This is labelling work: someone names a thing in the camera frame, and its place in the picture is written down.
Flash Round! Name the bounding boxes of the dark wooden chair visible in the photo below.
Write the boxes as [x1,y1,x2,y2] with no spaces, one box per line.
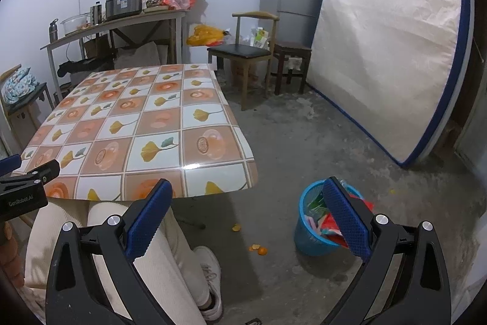
[0,64,56,143]

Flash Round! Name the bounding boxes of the bowl with food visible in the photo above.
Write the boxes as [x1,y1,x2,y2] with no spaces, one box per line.
[144,0,170,13]

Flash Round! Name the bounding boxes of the tile patterned dining table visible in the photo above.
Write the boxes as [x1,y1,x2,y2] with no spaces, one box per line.
[11,63,260,202]

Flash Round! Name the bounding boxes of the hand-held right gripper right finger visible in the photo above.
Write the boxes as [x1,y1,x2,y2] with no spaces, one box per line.
[320,176,451,325]

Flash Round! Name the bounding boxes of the white green carton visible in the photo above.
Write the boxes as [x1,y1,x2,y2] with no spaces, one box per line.
[249,26,272,50]

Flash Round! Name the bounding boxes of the grey rice cooker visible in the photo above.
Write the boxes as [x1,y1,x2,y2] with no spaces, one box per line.
[105,0,144,21]

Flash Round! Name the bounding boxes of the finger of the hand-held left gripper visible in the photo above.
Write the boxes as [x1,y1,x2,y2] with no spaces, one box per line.
[0,159,61,193]
[0,154,22,178]

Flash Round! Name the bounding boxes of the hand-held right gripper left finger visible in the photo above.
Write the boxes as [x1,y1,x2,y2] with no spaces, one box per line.
[45,178,176,325]

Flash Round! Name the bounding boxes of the white sneaker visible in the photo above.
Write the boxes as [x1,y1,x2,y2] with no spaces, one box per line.
[192,246,224,322]

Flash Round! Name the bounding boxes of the blue patterned cloth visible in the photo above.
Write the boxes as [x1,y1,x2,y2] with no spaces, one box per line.
[0,67,41,105]

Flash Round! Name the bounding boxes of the blue plastic mesh basket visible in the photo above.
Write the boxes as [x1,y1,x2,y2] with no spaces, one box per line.
[294,180,376,257]

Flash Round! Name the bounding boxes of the dark wooden stool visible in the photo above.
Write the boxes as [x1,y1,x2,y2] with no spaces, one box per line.
[270,41,313,96]

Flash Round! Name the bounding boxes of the wooden chair with black seat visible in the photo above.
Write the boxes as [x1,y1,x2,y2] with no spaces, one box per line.
[207,11,281,111]

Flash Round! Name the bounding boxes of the long grey side table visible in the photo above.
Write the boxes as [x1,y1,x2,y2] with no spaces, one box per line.
[40,9,187,105]

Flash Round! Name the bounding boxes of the yellow plastic bag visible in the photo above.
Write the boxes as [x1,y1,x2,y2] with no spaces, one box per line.
[186,24,227,47]

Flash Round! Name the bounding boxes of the person's left hand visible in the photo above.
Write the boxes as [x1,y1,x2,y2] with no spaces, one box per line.
[0,221,26,288]

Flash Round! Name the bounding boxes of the dark cloth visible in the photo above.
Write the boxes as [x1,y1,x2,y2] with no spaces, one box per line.
[57,58,115,79]

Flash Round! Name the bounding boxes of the metal jars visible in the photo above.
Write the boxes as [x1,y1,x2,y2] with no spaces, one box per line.
[90,1,106,25]

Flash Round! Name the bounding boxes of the white mattress with blue edge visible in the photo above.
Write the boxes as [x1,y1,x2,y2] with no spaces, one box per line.
[306,0,476,169]

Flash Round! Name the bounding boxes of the clear glass bowl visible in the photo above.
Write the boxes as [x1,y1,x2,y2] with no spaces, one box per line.
[61,15,92,37]

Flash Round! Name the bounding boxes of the white sack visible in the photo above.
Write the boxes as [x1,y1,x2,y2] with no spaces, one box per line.
[114,41,170,70]

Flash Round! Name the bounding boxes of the cardboard box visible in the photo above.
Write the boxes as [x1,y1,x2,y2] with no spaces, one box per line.
[231,60,267,87]
[83,34,115,59]

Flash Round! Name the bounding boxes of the person's left leg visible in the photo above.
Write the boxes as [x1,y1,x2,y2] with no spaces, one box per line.
[19,200,100,314]

